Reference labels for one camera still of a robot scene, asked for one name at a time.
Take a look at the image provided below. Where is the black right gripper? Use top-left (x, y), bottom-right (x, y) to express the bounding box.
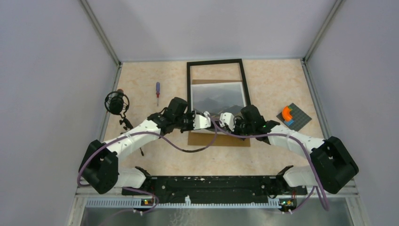
top-left (226, 118), bottom-right (255, 141)

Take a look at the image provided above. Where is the blue red screwdriver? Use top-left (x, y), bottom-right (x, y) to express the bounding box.
top-left (156, 82), bottom-right (160, 106)

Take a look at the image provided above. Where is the mountain landscape photo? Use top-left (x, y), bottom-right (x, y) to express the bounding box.
top-left (191, 81), bottom-right (250, 119)

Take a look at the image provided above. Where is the black picture frame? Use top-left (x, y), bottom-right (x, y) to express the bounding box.
top-left (186, 59), bottom-right (250, 112)

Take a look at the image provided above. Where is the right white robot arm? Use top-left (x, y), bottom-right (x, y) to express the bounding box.
top-left (222, 105), bottom-right (359, 194)

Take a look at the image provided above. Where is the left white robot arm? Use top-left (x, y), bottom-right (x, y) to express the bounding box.
top-left (77, 97), bottom-right (194, 195)

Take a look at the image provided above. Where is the orange green tape dispenser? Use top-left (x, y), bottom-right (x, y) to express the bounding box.
top-left (281, 105), bottom-right (293, 122)

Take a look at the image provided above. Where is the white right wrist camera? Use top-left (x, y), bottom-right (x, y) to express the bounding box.
top-left (219, 113), bottom-right (235, 131)

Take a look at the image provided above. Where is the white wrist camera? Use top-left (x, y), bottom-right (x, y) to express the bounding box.
top-left (193, 111), bottom-right (212, 130)
top-left (219, 113), bottom-right (235, 131)

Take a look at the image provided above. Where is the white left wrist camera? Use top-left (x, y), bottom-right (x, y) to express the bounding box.
top-left (193, 111), bottom-right (212, 130)

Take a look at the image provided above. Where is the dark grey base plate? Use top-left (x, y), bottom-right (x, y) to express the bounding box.
top-left (276, 103), bottom-right (312, 131)

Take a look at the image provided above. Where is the black microphone with shock mount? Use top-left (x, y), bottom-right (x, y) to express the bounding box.
top-left (104, 89), bottom-right (145, 157)

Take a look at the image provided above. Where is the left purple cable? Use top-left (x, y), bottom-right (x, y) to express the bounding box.
top-left (76, 117), bottom-right (218, 216)

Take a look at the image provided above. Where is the purple cable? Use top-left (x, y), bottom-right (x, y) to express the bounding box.
top-left (210, 117), bottom-right (330, 214)
top-left (76, 117), bottom-right (218, 216)

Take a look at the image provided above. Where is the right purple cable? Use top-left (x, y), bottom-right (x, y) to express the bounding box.
top-left (210, 117), bottom-right (330, 214)

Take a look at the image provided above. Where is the white cable duct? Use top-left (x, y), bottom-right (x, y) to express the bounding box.
top-left (86, 197), bottom-right (281, 209)

